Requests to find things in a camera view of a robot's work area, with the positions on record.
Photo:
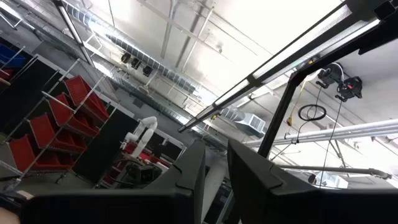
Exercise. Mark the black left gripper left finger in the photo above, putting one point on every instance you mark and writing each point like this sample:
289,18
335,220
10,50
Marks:
174,205

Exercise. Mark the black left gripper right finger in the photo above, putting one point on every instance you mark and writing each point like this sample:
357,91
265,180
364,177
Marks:
280,202

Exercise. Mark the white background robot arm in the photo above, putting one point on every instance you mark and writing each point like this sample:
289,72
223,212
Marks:
146,130

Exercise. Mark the grey horizontal bar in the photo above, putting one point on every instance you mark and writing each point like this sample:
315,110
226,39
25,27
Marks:
335,170

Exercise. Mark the white ceiling air unit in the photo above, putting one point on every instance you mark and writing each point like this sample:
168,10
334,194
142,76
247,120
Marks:
252,124

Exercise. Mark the black divider panel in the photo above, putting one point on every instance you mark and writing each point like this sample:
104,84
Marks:
102,149

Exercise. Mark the long white ceiling pipe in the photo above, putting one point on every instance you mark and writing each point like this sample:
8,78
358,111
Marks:
342,132

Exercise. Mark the red storage bin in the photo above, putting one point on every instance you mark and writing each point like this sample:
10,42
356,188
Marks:
66,116
87,99
46,133
25,155

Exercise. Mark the black ceiling spotlight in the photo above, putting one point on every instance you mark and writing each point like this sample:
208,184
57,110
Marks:
147,70
126,57
136,63

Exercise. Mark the long white light strip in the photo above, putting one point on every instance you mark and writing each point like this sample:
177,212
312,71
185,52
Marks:
286,56

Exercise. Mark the blue storage bin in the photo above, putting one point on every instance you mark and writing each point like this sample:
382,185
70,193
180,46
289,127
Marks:
9,57

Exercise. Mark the black aluminium rig frame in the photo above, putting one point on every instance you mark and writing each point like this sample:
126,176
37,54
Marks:
280,115

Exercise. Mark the silver spiral air duct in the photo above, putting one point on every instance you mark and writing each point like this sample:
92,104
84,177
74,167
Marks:
149,60

